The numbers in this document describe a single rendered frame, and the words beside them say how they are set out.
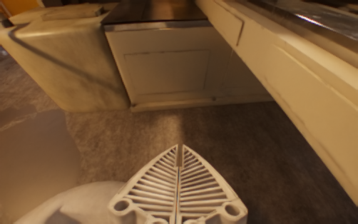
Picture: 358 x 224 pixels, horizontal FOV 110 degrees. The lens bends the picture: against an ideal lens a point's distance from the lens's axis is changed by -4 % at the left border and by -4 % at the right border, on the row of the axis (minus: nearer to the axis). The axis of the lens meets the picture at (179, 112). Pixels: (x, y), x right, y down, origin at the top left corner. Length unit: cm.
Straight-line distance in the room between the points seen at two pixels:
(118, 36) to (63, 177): 85
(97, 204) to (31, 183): 72
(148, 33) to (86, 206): 76
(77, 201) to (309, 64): 63
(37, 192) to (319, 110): 119
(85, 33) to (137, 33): 26
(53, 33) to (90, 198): 79
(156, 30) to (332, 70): 70
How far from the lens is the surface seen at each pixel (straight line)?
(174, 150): 17
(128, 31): 84
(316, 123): 30
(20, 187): 122
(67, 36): 95
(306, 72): 31
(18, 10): 411
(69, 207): 55
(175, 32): 82
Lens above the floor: 81
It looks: 49 degrees down
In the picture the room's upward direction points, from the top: 1 degrees counter-clockwise
